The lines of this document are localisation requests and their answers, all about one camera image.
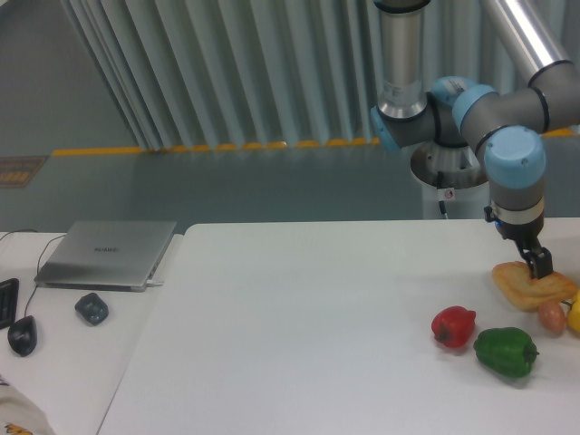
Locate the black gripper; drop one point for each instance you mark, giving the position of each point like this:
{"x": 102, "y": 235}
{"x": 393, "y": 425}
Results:
{"x": 523, "y": 230}

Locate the golden triangular bread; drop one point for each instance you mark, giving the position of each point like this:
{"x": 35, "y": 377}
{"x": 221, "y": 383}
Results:
{"x": 526, "y": 293}

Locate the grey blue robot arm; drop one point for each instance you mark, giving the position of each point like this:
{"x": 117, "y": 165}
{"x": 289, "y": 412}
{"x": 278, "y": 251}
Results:
{"x": 500, "y": 135}

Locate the brown egg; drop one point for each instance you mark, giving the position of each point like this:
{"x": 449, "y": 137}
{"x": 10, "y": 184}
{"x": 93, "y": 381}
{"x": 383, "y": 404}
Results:
{"x": 552, "y": 316}

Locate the yellow bell pepper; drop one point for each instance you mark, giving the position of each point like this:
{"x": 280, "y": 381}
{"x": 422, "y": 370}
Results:
{"x": 573, "y": 315}

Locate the green bell pepper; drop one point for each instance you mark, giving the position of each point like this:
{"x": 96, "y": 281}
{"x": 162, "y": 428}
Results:
{"x": 509, "y": 351}

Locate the red bell pepper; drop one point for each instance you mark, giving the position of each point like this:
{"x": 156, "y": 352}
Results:
{"x": 453, "y": 326}

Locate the silver closed laptop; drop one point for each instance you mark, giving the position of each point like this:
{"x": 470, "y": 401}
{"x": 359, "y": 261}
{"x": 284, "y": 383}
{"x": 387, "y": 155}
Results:
{"x": 107, "y": 255}

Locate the small dark grey case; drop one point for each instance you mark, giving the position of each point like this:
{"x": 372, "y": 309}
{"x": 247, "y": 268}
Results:
{"x": 92, "y": 309}

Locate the black computer mouse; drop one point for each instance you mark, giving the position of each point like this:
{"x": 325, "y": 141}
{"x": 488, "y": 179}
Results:
{"x": 22, "y": 336}

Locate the black keyboard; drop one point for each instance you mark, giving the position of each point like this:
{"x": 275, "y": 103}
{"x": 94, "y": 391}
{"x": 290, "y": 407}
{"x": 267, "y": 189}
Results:
{"x": 8, "y": 302}

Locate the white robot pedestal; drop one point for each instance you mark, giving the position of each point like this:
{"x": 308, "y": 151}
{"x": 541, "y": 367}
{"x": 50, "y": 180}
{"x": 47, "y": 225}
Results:
{"x": 453, "y": 184}

